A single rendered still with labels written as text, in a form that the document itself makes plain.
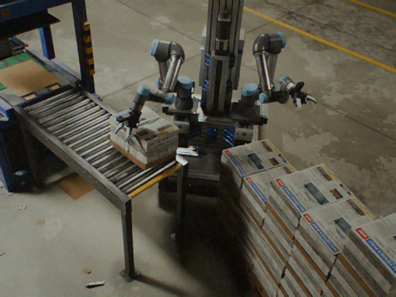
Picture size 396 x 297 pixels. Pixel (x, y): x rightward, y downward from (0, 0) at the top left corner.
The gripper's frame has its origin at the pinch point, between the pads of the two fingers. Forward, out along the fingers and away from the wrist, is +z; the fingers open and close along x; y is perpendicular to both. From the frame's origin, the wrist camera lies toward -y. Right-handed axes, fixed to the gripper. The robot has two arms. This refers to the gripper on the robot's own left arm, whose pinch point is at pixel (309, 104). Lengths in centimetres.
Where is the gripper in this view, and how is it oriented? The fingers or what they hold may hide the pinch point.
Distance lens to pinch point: 297.7
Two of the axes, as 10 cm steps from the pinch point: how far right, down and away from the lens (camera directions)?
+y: 0.7, 7.3, 6.8
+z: 3.4, 6.3, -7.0
